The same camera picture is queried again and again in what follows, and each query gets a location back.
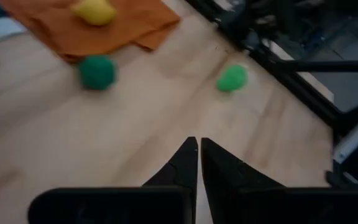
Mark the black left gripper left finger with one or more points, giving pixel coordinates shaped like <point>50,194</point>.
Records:
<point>182,168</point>

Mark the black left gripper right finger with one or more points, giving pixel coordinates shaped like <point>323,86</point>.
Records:
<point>222,174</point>

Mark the light green toy produce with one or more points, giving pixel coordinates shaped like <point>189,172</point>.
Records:
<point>232,78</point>

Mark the dark green toy vegetable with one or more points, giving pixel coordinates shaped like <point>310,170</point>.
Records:
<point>97,73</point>

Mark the yellow toy lemon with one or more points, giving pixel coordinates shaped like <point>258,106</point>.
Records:
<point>95,12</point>

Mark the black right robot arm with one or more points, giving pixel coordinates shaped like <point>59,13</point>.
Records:
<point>253,18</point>

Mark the orange cloth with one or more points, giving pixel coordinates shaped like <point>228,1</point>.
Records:
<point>57,31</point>

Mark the small white card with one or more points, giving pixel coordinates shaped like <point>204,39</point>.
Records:
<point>2,28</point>

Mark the white bracket piece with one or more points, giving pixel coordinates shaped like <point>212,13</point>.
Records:
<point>353,140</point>

